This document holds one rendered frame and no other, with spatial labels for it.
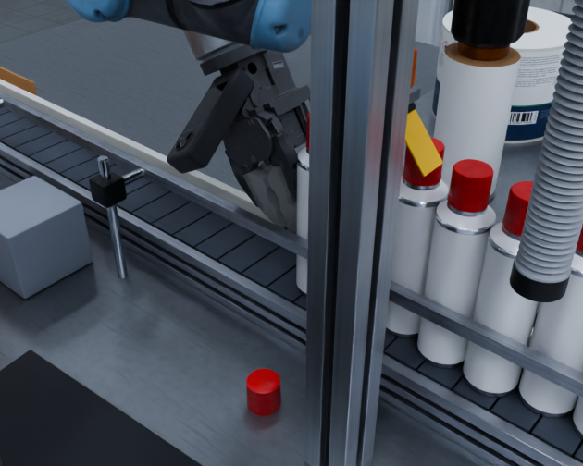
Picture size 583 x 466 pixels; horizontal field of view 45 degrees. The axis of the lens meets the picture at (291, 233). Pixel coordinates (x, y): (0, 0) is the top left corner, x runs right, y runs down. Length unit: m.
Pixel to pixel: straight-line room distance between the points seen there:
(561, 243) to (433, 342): 0.25
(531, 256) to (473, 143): 0.44
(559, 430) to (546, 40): 0.60
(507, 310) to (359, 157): 0.23
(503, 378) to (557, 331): 0.08
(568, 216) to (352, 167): 0.13
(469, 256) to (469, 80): 0.30
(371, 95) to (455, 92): 0.46
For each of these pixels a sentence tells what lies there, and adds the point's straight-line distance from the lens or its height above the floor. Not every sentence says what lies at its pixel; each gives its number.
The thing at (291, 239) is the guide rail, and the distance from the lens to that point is 0.71.
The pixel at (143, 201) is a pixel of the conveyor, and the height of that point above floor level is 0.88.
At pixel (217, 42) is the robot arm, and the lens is 0.73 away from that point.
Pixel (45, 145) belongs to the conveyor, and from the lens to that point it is 1.12.
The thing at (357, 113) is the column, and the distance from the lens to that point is 0.43.
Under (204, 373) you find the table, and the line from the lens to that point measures 0.76.
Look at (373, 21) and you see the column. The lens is 0.40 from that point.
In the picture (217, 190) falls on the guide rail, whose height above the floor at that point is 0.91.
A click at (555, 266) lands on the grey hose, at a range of 0.47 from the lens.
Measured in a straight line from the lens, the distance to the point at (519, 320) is 0.63.
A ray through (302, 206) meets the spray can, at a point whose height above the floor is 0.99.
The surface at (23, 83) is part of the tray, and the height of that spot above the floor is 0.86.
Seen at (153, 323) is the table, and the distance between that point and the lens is 0.83.
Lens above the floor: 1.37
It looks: 35 degrees down
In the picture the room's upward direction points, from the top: straight up
